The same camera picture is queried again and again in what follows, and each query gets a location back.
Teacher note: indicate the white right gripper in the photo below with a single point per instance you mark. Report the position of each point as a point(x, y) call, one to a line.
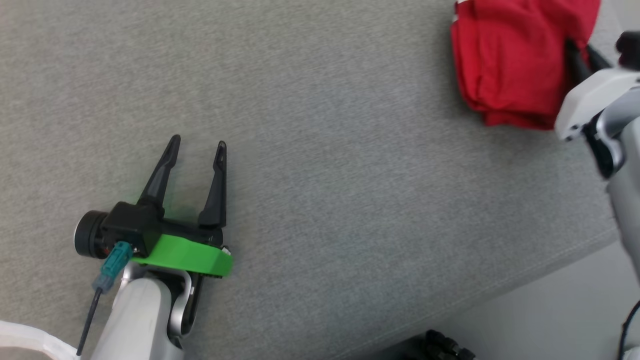
point(585, 100)

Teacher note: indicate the black machine part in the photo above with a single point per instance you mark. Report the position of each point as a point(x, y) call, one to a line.
point(440, 347)

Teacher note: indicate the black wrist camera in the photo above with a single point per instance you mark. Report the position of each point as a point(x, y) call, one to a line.
point(630, 47)
point(130, 225)

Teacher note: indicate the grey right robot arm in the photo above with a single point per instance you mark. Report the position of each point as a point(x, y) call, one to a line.
point(625, 200)

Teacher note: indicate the red garment with white trim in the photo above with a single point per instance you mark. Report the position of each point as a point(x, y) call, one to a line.
point(515, 60)

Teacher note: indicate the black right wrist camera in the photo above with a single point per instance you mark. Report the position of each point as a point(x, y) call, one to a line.
point(630, 47)

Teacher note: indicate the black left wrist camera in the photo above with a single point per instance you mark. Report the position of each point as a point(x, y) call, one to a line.
point(130, 225)

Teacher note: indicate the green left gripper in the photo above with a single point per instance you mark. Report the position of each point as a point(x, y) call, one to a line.
point(185, 255)

